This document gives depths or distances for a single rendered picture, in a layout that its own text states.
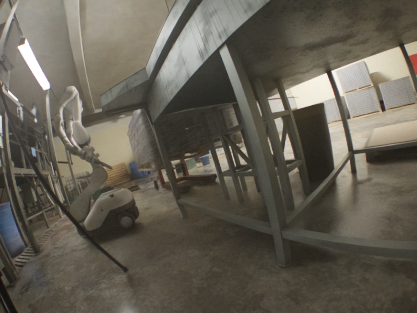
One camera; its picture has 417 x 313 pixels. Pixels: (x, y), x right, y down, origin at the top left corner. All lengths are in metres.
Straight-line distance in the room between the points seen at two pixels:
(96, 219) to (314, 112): 1.94
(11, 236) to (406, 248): 2.88
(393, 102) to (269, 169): 7.48
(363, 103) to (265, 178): 7.51
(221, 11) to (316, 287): 0.91
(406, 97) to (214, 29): 7.60
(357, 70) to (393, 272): 7.62
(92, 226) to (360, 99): 8.27
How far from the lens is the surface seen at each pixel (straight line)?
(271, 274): 0.71
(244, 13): 0.55
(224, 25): 0.60
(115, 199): 1.60
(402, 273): 0.70
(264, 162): 0.53
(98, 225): 1.65
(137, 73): 1.34
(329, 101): 8.20
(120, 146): 10.81
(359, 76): 7.95
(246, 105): 0.53
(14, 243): 2.61
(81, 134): 1.83
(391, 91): 7.85
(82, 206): 1.80
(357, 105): 7.96
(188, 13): 0.82
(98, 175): 1.75
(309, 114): 1.40
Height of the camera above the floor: 0.51
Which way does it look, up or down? 3 degrees down
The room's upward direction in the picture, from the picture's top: 17 degrees counter-clockwise
